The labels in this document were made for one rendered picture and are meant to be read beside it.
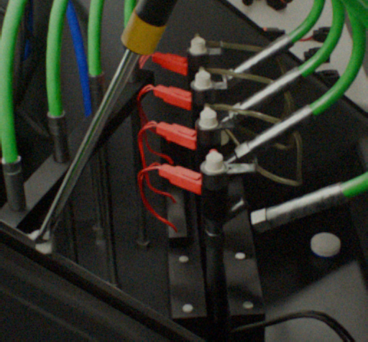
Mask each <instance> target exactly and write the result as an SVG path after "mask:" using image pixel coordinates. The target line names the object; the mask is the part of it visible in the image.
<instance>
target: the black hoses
mask: <svg viewBox="0 0 368 342"><path fill-rule="evenodd" d="M29 9H30V0H28V2H27V3H26V5H25V8H24V13H23V15H22V20H21V23H20V25H19V33H18V38H17V45H16V51H15V64H14V85H13V86H12V88H13V104H14V117H19V118H20V119H22V120H23V121H24V122H25V124H26V125H27V126H28V127H29V128H30V129H31V130H32V131H33V132H34V133H35V134H36V135H37V136H38V137H39V138H40V139H41V140H42V141H44V142H48V141H49V140H50V137H49V135H48V133H47V131H46V129H45V128H44V126H43V125H42V124H41V123H40V121H39V120H38V119H37V118H36V117H35V116H33V115H32V114H29V113H27V112H26V111H23V110H22V109H20V107H19V106H20V104H21V102H22V100H23V98H24V95H25V93H26V92H27V88H28V85H29V82H30V81H31V78H32V77H33V76H32V75H34V73H35V71H36V68H37V66H38V63H39V61H40V45H39V43H38V41H37V39H36V37H34V35H33V34H32V33H31V32H30V31H29V30H28V24H29ZM7 10H8V9H6V8H5V7H3V6H1V5H0V14H1V15H2V16H4V17H5V15H6V11H7ZM27 40H28V41H29V43H30V44H31V46H32V51H33V55H32V61H31V63H30V64H29V67H28V69H27V72H26V74H25V76H24V79H22V80H23V82H22V83H21V85H20V80H21V74H22V64H23V59H24V55H25V48H26V43H27ZM3 157H4V156H3V149H2V143H1V138H0V161H1V160H2V158H3Z"/></svg>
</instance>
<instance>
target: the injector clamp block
mask: <svg viewBox="0 0 368 342"><path fill-rule="evenodd" d="M179 149H180V165H181V167H182V168H185V169H187V170H190V171H192V170H191V162H190V148H188V147H185V146H182V145H179ZM235 149H236V146H235V145H234V143H233V142H232V141H231V139H230V138H229V140H228V142H227V143H225V144H224V145H221V156H222V157H223V158H225V157H228V156H229V155H231V153H233V152H235ZM183 190H184V198H185V215H186V224H187V232H188V246H184V247H169V246H168V235H167V224H166V223H165V246H166V265H167V294H168V308H169V320H171V321H173V322H175V323H177V324H178V325H180V326H182V328H184V329H186V330H187V331H190V332H191V333H193V334H196V335H197V336H198V337H199V338H201V339H203V340H204V341H207V342H208V333H224V332H225V334H226V340H227V342H265V328H258V329H254V330H252V331H250V332H246V333H244V332H243V331H241V332H238V333H232V331H233V329H235V328H240V327H242V326H245V325H249V324H253V323H258V322H262V321H264V320H265V318H266V312H265V304H264V299H263V294H262V286H261V282H260V277H259V272H258V268H257V260H256V255H255V250H254V242H253V238H252V229H251V225H249V216H248V212H247V209H246V210H245V211H244V212H242V213H240V214H239V215H238V216H237V217H236V218H233V219H232V220H230V221H227V222H226V224H224V244H223V319H222V320H221V321H220V322H217V323H213V322H211V321H209V320H208V314H207V273H205V272H203V271H202V253H201V239H200V238H199V235H198V220H197V213H196V199H195V198H194V192H191V191H189V190H186V189H184V188H183ZM240 197H244V198H245V194H244V186H243V181H242V174H232V175H230V176H229V175H228V203H233V202H234V201H235V200H236V199H237V198H240Z"/></svg>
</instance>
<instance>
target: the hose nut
mask: <svg viewBox="0 0 368 342"><path fill-rule="evenodd" d="M267 209H268V208H264V209H262V210H259V211H257V212H255V213H252V225H253V227H254V228H255V229H256V230H257V233H262V232H263V231H266V230H268V229H271V228H275V227H277V226H271V225H270V224H269V222H268V220H267Z"/></svg>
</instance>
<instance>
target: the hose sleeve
mask: <svg viewBox="0 0 368 342"><path fill-rule="evenodd" d="M343 183H344V182H338V183H336V184H333V185H329V186H328V187H323V188H321V189H320V190H317V191H314V192H312V193H309V194H306V195H302V196H300V197H297V198H293V200H288V201H286V202H284V203H280V204H277V205H275V206H273V207H270V208H268V209H267V220H268V222H269V224H270V225H271V226H279V225H282V224H286V223H289V222H291V221H295V220H296V219H297V218H301V217H303V216H308V215H310V214H312V213H317V212H319V211H323V210H325V209H326V208H331V207H332V206H337V205H340V204H341V203H345V202H348V201H350V199H348V198H347V197H346V196H345V195H344V193H343V190H342V184H343Z"/></svg>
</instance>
